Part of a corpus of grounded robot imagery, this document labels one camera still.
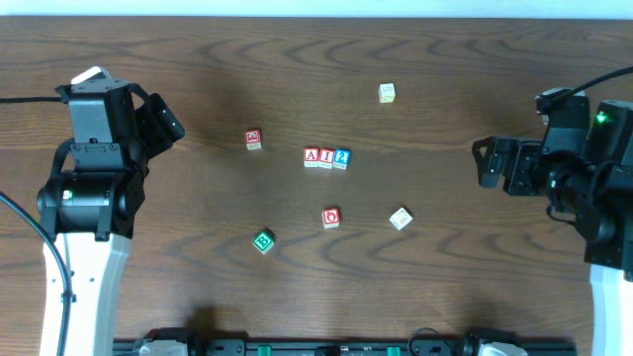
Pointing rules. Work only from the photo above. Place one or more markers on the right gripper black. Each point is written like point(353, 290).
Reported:
point(507, 165)

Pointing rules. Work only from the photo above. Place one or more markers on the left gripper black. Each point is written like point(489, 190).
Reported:
point(165, 120)

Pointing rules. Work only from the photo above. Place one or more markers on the red letter A block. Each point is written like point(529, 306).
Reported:
point(311, 157)

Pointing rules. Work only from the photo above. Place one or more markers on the red letter I block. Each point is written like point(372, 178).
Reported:
point(325, 158)

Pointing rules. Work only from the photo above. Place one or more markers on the blue number 2 block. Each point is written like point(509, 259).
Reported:
point(341, 159)

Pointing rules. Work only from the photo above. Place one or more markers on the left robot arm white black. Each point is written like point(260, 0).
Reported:
point(88, 207)

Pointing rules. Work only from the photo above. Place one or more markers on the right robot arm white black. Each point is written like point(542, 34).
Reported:
point(599, 207)

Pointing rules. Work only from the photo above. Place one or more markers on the red picture block far left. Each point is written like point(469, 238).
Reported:
point(253, 140)

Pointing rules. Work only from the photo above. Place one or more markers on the plain wooden block near right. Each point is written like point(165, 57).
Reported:
point(400, 218)

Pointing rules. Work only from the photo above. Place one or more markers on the plain wooden block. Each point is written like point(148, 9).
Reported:
point(387, 93)
point(400, 218)

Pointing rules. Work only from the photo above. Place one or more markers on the green letter B block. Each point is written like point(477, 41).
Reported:
point(264, 241)

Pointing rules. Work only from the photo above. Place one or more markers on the plain wooden block far right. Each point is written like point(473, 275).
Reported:
point(387, 93)

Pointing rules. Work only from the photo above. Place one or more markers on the red apple picture block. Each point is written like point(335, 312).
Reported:
point(330, 217)

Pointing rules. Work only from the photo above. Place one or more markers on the black mounting rail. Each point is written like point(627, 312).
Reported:
point(423, 342)

